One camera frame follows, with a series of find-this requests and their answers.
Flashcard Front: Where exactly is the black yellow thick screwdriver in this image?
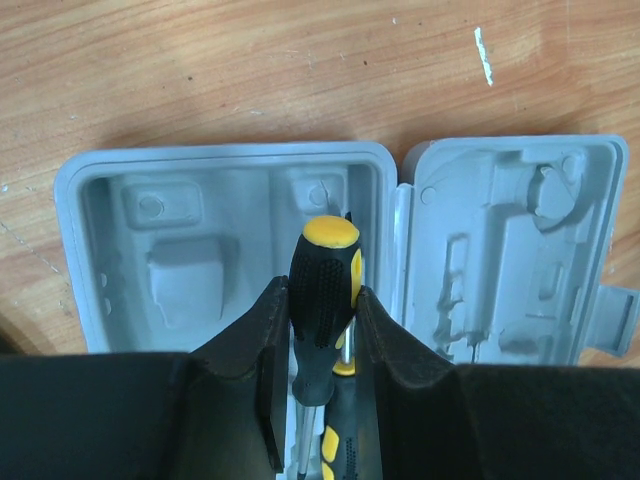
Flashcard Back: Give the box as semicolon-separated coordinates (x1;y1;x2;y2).
288;215;362;479

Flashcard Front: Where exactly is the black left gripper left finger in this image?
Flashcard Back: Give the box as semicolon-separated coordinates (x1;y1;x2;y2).
188;276;289;470

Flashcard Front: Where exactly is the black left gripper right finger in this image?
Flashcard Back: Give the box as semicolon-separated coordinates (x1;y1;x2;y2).
355;287;452;479

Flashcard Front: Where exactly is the black yellow slim screwdriver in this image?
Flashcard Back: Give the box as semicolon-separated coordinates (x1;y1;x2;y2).
320;320;358;479

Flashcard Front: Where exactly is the grey plastic tool case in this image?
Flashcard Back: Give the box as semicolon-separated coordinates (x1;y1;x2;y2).
53;133;640;480

